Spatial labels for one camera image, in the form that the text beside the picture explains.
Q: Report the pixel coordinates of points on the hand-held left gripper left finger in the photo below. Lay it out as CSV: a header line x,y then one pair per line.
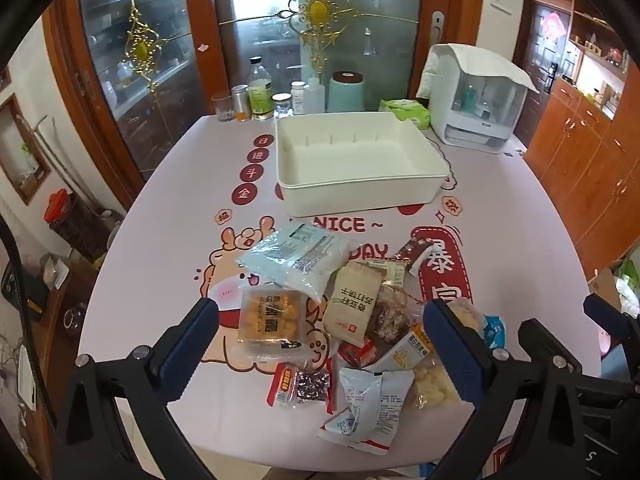
x,y
192,347

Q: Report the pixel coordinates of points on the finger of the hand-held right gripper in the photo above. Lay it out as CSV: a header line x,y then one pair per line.
x,y
533,335
602,310

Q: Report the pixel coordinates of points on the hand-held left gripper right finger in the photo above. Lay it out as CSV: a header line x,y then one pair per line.
x,y
452,352

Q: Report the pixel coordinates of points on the clear puff snack packet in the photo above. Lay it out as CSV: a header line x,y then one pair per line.
x,y
432,385

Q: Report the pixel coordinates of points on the small blue snack packet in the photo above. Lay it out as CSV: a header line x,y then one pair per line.
x,y
494,332

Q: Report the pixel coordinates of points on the white and yellow snack packet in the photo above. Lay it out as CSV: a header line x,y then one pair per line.
x,y
405,355

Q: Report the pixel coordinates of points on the white and blue snack packet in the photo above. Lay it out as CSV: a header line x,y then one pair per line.
x,y
387,397

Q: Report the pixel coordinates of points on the orange pastry packet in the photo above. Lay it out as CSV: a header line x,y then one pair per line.
x,y
272,317

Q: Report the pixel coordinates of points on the small red snack packet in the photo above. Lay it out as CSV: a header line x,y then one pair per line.
x,y
357,352

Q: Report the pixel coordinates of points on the dark red snack packet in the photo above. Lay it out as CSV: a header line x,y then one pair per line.
x,y
412,252

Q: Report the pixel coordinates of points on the red and silver snack packet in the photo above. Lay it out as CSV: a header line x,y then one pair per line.
x,y
300,385

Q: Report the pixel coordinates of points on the white packet with red stripe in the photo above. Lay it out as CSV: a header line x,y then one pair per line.
x,y
350,432

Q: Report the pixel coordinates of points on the pale blue snack packet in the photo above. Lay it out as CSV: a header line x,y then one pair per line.
x,y
295,260

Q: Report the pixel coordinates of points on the white plastic storage box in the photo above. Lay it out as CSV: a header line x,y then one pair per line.
x,y
350,155

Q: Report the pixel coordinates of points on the cardboard box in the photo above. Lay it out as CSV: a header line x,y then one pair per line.
x,y
602,287

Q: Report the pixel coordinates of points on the white plastic bag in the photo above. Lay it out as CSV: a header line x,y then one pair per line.
x,y
629,290

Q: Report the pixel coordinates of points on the pink plastic object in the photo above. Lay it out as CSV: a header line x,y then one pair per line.
x,y
606,345

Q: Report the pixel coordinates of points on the wooden side cabinet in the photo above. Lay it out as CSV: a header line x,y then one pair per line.
x,y
60,310

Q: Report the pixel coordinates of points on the white power adapter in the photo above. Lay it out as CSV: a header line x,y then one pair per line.
x,y
27,377

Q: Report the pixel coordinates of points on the jar with red lid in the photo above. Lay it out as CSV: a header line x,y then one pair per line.
x,y
75,225

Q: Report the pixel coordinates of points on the white cosmetics organizer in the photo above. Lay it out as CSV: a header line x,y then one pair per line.
x,y
475,120

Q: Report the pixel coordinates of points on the glass cup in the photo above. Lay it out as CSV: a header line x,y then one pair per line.
x,y
223,107

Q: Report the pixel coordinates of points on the green tissue pack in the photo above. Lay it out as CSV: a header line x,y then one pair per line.
x,y
405,112

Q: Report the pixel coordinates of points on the glass door with small ornament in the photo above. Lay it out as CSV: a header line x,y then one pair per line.
x,y
150,100

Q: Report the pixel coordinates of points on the metal can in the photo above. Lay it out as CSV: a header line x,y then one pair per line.
x,y
241,100

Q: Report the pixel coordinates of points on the small glass jar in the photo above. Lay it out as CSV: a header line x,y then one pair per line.
x,y
282,105

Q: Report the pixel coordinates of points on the dark entrance door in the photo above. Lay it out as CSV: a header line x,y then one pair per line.
x,y
535,60

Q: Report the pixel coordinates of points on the green label bottle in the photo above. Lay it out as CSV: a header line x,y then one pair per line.
x,y
260,95

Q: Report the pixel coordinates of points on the white pill bottle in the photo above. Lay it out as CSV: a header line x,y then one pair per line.
x,y
298,97

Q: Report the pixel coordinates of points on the white folded cloth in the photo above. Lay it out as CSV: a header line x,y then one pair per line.
x,y
490,62

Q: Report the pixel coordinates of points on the white squeeze bottle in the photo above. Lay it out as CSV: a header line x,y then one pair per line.
x,y
315,97

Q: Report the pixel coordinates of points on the teal canister with brown lid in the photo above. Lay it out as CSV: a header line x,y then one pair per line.
x,y
346,92

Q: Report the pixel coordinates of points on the red paper decoration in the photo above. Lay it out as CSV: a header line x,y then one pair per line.
x,y
554,25

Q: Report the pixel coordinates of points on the glass door with large ornament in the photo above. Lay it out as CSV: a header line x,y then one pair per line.
x,y
380,0

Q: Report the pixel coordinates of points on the wooden wall cabinet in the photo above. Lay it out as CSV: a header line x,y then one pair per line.
x,y
580,160

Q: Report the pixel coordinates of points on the wooden picture frame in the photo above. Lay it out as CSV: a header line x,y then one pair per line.
x,y
7,155

